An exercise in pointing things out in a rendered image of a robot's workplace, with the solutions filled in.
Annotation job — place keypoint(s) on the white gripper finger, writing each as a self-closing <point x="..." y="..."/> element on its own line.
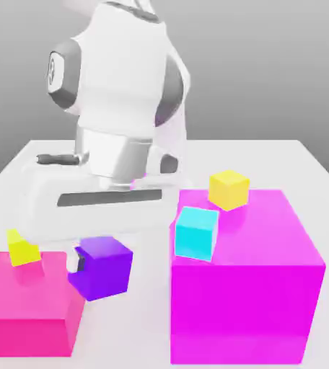
<point x="72" y="261"/>

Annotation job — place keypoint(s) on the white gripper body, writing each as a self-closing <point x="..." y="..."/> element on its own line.
<point x="101" y="216"/>

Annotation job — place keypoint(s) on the small purple cube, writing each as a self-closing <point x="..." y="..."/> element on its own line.
<point x="106" y="268"/>

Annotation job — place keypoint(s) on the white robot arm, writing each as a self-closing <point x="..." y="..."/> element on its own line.
<point x="118" y="86"/>

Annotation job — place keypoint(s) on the small lime cube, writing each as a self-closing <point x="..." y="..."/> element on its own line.
<point x="23" y="252"/>

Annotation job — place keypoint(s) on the small cyan cube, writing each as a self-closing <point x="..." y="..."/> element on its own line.
<point x="194" y="235"/>

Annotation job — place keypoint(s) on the small yellow cube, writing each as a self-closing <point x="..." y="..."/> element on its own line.
<point x="228" y="190"/>

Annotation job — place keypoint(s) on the large pink box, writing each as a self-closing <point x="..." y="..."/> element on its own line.
<point x="20" y="311"/>

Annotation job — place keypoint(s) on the large magenta box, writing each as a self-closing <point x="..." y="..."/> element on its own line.
<point x="248" y="288"/>

